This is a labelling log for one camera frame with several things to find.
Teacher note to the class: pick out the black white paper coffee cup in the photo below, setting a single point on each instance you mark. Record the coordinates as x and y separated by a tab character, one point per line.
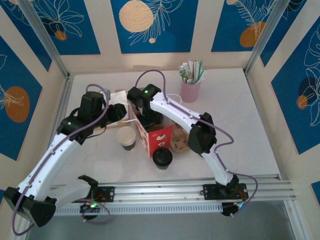
163	168
128	147
125	135

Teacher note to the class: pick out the red white paper gift bag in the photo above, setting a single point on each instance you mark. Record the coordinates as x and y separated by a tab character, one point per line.
160	140

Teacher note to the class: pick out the black plastic cup lid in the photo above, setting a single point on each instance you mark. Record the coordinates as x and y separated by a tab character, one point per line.
162	157

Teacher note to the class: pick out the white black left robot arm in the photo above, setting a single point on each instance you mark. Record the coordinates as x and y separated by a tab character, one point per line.
45	165

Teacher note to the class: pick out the pink straw holder cup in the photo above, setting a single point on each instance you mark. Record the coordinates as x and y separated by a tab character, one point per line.
190	93

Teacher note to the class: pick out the green print wrapped straw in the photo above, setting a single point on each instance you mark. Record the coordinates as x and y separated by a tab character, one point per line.
183	73

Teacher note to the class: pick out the white paper wrapped straw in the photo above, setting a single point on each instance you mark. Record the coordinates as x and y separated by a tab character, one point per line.
195	71
190	70
203	73

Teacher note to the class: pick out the green striped wrapped straw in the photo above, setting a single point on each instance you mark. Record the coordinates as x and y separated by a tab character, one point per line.
200	71

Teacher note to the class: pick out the black controller board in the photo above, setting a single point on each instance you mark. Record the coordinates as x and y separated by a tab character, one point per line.
228	210
88	209

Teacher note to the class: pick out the aluminium table side rail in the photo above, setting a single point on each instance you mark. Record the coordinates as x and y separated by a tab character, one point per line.
64	95

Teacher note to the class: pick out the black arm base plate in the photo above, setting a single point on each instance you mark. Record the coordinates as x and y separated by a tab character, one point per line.
108	193
208	192

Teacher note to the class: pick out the aluminium frame post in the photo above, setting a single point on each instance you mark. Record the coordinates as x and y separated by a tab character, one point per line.
265	37
45	37

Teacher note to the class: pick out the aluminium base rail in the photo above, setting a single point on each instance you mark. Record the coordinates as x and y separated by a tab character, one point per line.
162	190

